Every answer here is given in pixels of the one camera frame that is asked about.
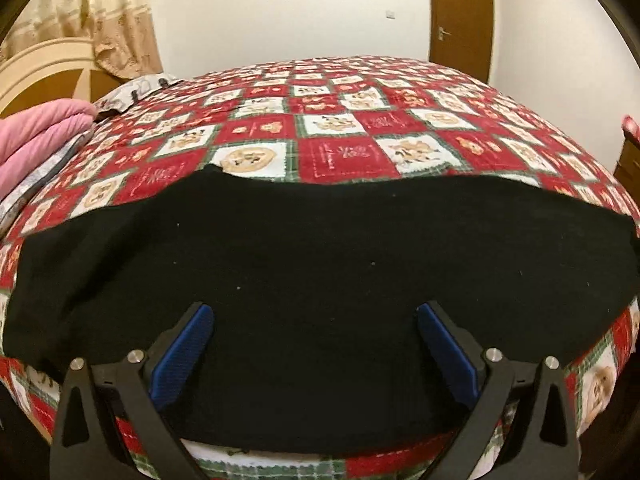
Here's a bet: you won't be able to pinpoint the cream wooden headboard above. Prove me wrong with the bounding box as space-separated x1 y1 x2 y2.
0 37 121 118

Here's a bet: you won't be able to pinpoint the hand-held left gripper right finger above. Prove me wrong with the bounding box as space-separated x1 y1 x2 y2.
416 301 582 480

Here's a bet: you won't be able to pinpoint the grey patterned pillow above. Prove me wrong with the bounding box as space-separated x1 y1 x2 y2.
92 74 183 113
0 127 96 233

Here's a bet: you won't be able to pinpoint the beige patterned curtain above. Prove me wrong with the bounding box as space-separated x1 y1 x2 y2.
0 0 163 81

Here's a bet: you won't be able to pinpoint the wooden bedside cabinet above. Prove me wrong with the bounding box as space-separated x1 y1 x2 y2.
614 137 640 198

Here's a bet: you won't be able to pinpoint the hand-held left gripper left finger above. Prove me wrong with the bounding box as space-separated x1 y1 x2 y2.
50 301 216 480

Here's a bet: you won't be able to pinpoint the brown wooden door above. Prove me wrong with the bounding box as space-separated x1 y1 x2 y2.
429 0 496 83

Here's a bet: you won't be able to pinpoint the red checkered bear bedsheet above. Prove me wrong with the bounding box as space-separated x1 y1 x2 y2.
0 55 640 480

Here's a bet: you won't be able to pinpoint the pink folded blanket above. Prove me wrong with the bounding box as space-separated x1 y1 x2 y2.
0 99 98 196

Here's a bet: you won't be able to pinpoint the black pants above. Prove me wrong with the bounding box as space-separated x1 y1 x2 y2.
2 164 638 456

